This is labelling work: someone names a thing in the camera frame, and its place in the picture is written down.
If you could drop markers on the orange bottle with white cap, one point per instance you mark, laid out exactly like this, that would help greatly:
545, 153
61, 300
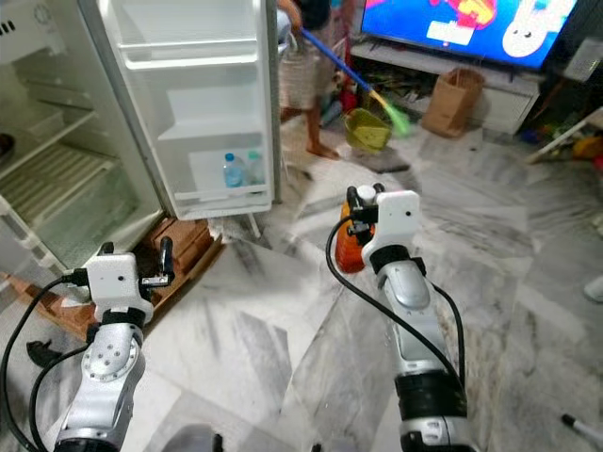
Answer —
347, 245

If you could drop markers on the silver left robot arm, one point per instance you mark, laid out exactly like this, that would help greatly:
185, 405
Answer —
99, 377

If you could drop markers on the red brick fridge base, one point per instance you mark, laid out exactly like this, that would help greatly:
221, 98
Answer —
179, 240

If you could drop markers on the fridge door with green logo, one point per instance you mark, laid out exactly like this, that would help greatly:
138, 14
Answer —
207, 104

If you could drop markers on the silver fridge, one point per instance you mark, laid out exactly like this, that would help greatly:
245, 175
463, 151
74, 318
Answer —
57, 56

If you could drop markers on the yellow-green dustpan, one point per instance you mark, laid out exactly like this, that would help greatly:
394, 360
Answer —
367, 132

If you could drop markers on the barefoot person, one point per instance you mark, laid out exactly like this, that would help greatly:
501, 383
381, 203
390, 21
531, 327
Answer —
311, 122

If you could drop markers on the clear water bottle green cap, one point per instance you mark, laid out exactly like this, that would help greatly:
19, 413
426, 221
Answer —
254, 168

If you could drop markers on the clear water bottle blue cap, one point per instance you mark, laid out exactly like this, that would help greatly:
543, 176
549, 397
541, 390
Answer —
234, 171

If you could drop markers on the brown paper bag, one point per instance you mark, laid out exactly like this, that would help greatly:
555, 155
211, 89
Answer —
452, 108

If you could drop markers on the small black floor object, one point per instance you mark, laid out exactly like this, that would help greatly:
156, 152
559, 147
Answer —
43, 353

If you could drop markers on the white television stand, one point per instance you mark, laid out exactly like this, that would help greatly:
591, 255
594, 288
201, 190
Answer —
509, 104

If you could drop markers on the grey robot leg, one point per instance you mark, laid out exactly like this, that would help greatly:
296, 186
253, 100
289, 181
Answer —
191, 440

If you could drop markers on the flat screen television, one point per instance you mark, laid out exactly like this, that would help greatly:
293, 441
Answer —
462, 24

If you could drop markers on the black and white marker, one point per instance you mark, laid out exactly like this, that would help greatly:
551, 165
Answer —
582, 430

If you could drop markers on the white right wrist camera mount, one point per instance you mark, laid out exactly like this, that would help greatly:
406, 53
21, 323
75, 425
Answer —
398, 221

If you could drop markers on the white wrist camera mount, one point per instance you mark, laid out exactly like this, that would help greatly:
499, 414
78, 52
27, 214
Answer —
398, 221
115, 282

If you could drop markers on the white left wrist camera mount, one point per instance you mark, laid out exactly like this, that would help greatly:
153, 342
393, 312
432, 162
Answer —
115, 282

